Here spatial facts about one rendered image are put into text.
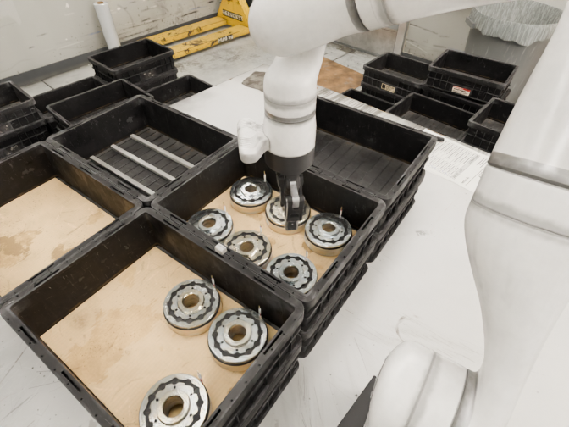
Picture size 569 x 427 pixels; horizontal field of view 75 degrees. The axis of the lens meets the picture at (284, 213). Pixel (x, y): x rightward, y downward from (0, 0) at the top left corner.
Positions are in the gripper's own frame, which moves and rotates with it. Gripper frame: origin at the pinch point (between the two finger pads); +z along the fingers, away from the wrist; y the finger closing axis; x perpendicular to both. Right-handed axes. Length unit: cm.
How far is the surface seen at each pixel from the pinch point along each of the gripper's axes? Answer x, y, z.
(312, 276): -4.1, -4.6, 14.0
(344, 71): -92, 270, 99
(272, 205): 1.3, 16.6, 14.3
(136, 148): 37, 49, 17
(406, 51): -152, 280, 89
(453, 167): -61, 43, 30
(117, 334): 32.5, -9.7, 17.2
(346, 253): -9.9, -5.2, 7.2
